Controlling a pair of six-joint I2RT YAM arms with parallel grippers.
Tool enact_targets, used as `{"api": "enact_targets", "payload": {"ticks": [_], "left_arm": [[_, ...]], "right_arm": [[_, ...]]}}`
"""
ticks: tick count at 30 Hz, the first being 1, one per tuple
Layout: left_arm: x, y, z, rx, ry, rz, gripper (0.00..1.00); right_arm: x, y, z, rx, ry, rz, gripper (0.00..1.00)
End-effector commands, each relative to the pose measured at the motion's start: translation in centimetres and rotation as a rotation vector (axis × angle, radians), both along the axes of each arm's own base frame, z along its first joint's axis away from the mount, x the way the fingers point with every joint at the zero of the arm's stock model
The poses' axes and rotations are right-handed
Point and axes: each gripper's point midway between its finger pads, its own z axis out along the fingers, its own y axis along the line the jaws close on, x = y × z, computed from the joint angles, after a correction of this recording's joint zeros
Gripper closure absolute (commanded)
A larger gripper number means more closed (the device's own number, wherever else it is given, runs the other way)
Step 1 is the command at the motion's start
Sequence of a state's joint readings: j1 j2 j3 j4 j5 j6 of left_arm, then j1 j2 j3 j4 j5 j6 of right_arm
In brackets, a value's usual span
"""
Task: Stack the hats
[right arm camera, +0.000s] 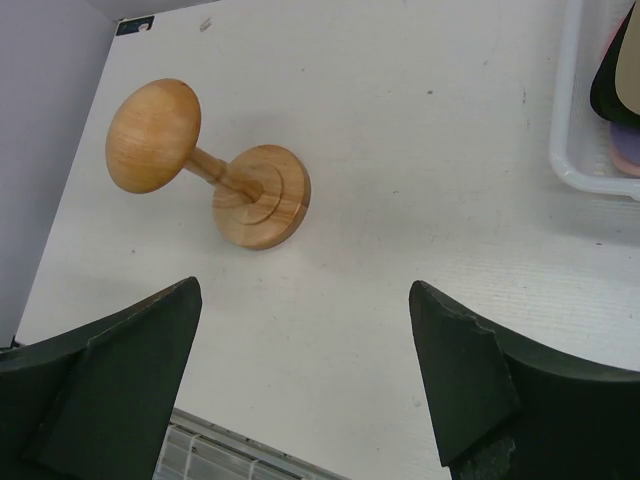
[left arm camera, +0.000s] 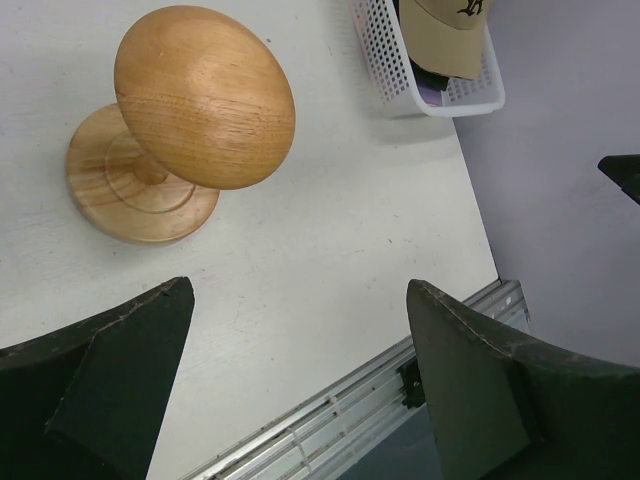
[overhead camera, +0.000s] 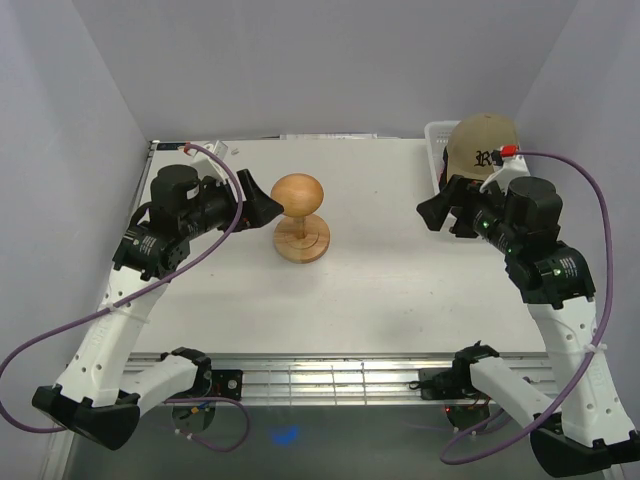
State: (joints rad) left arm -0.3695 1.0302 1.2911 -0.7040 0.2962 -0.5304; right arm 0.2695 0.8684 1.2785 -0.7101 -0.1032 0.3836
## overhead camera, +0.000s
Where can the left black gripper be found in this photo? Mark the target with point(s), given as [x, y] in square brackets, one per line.
[258, 207]

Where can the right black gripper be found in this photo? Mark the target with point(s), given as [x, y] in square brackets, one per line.
[434, 210]

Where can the tan baseball cap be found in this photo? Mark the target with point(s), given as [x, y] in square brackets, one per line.
[471, 142]

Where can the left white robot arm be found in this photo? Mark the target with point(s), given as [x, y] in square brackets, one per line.
[91, 397]

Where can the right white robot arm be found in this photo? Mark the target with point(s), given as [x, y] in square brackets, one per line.
[585, 429]

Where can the wooden hat stand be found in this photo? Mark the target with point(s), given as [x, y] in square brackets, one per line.
[301, 236]

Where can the white plastic basket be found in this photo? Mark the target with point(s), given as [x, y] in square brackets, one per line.
[436, 135]

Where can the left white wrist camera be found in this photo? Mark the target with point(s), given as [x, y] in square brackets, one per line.
[205, 165]

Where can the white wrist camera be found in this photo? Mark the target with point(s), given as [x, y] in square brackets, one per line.
[205, 165]
[508, 165]

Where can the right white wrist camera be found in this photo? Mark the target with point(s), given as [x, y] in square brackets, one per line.
[508, 165]

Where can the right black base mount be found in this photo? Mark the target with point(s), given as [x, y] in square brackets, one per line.
[444, 384]

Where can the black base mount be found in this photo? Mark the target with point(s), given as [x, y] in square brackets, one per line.
[225, 383]
[444, 384]

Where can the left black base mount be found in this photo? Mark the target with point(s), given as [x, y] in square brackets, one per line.
[225, 383]

